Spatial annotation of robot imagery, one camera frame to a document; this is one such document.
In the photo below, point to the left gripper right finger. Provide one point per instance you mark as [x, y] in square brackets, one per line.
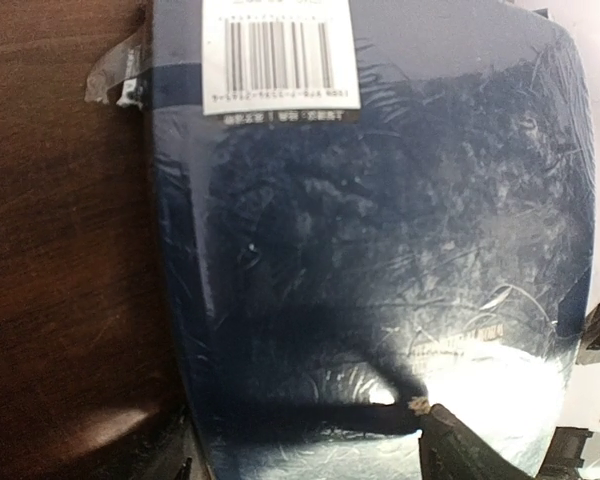
[449, 449]

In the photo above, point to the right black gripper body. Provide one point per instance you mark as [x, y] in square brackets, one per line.
[574, 452]

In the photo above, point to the dark blue hardcover notebook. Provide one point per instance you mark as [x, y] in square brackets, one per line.
[365, 208]

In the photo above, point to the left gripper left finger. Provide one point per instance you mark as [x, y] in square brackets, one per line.
[185, 458]

